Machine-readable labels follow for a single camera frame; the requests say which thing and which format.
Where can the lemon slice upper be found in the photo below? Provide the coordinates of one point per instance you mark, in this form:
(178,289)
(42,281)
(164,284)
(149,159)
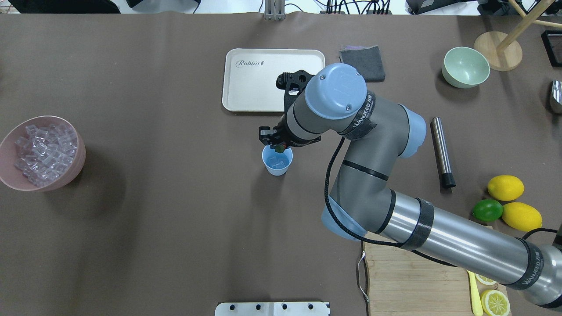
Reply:
(485,280)

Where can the yellow plastic knife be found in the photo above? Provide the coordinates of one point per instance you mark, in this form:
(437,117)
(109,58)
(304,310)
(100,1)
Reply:
(476,305)

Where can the wooden mug tree stand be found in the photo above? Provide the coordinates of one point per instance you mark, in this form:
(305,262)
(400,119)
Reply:
(502,51)

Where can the steel ice scoop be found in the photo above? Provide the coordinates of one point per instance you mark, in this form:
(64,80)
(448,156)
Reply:
(555,98)

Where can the lemon slice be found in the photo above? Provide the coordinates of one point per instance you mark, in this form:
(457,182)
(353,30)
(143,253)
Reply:
(495,303)
(485,280)

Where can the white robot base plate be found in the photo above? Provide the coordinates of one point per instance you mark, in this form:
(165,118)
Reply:
(273,309)

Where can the light blue paper cup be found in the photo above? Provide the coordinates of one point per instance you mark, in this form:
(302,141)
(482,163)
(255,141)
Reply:
(277,164)

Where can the yellow lemon upper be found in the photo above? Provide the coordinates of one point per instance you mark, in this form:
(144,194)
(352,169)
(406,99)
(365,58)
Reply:
(505,187)

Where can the pink bowl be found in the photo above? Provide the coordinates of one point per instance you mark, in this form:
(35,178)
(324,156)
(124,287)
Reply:
(15,179)

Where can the yellow lemon lower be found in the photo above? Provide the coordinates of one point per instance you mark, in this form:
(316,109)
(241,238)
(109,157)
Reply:
(521,216)

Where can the black tray at edge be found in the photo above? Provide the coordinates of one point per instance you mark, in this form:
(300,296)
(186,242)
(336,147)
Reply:
(552,41)

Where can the wooden cutting board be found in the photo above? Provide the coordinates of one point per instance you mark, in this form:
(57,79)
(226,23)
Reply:
(400,283)

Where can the steel muddler black tip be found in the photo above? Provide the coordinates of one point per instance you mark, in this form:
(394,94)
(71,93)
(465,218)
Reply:
(443,161)

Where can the mint green bowl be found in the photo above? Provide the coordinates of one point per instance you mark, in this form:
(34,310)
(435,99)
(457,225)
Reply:
(464,68)

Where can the cream rabbit serving tray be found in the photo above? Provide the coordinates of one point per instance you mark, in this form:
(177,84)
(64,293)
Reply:
(249,81)

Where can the yellow lemon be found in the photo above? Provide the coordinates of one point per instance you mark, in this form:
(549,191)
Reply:
(521,216)
(505,187)

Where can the lemon slice lower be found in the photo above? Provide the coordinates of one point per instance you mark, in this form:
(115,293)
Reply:
(495,303)

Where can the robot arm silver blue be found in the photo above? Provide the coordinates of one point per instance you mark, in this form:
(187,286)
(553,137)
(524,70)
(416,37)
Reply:
(380,132)

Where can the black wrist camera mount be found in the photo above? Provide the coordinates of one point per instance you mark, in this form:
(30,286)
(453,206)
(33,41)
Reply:
(292,84)

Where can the red strawberry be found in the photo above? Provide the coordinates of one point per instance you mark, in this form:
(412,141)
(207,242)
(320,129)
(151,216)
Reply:
(280,148)

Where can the folded grey cloth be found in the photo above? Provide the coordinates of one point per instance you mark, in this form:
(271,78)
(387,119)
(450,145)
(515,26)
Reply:
(366,60)

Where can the aluminium frame post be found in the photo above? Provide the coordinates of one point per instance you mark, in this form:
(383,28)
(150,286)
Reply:
(274,10)

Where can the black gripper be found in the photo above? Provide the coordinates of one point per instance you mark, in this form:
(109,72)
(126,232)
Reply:
(278,136)

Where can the green lime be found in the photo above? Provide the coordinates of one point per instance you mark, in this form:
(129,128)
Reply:
(487,210)

